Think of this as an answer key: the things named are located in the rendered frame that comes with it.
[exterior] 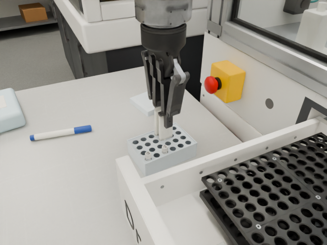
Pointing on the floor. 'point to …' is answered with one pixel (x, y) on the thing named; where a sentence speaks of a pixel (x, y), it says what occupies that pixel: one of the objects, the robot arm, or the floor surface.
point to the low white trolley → (83, 159)
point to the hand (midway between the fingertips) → (163, 122)
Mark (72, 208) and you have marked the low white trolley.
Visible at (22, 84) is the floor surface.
